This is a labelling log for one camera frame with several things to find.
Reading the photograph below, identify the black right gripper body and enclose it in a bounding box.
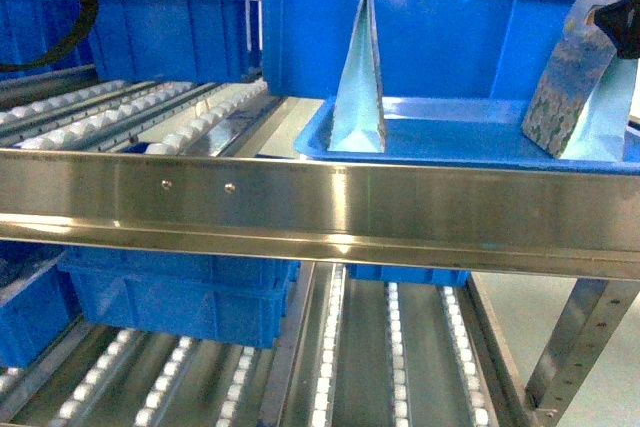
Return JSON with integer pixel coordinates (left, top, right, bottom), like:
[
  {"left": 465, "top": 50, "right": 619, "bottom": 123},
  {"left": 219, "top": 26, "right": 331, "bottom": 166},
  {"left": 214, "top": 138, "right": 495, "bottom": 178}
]
[{"left": 594, "top": 0, "right": 639, "bottom": 59}]

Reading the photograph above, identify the flower gift bag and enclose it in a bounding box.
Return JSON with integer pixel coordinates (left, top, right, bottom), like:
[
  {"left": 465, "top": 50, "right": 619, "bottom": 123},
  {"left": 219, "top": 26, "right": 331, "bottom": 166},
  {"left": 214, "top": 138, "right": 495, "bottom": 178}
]
[
  {"left": 328, "top": 0, "right": 386, "bottom": 153},
  {"left": 521, "top": 0, "right": 638, "bottom": 162}
]

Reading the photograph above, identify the large blue crate behind tray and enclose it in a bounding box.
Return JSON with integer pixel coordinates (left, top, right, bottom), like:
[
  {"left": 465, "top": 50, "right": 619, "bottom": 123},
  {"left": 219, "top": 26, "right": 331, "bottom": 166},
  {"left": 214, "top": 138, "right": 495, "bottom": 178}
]
[{"left": 262, "top": 0, "right": 576, "bottom": 100}]

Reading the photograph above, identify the shallow blue plastic tray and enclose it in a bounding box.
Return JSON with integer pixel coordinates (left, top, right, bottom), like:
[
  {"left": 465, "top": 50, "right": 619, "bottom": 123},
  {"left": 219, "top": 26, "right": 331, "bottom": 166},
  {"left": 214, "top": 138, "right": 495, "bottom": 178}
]
[{"left": 294, "top": 95, "right": 640, "bottom": 176}]

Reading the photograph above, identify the small blue crate lower right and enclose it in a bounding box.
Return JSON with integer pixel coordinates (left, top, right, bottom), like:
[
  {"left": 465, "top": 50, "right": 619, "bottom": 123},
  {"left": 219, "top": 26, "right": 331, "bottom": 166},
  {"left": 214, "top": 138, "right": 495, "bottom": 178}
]
[{"left": 347, "top": 264, "right": 470, "bottom": 287}]

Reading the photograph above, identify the blue crate upper left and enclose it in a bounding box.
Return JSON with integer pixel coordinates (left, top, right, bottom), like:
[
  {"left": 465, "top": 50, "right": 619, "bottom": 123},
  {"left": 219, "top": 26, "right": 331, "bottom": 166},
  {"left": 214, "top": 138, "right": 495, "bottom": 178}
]
[{"left": 89, "top": 0, "right": 261, "bottom": 84}]

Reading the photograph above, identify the stacked blue crates lower shelf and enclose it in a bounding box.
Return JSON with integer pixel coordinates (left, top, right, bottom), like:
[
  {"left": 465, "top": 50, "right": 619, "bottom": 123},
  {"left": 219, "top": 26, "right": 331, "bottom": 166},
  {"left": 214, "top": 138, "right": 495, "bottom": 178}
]
[{"left": 59, "top": 246, "right": 300, "bottom": 348}]

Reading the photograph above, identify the blue crate lower left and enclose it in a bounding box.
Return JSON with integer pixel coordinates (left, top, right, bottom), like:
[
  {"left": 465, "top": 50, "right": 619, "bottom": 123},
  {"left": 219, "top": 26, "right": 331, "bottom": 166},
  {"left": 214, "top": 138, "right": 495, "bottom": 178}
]
[{"left": 1, "top": 241, "right": 80, "bottom": 368}]

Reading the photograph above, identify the steel shelf front rail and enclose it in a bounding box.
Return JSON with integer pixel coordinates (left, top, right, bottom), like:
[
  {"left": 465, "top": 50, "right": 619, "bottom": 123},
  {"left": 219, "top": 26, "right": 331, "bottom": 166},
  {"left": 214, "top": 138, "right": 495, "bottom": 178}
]
[{"left": 1, "top": 149, "right": 639, "bottom": 280}]

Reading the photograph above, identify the steel rack upright post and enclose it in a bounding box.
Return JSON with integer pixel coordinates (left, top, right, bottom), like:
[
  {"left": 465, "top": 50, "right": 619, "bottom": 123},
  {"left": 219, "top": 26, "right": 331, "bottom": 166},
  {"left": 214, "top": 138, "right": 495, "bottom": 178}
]
[{"left": 526, "top": 279, "right": 639, "bottom": 426}]

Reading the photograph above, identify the black hanging cable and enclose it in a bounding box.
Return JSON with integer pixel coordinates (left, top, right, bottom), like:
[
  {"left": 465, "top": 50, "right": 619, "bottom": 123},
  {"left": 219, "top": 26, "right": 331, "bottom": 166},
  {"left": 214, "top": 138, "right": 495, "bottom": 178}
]
[{"left": 0, "top": 0, "right": 100, "bottom": 73}]

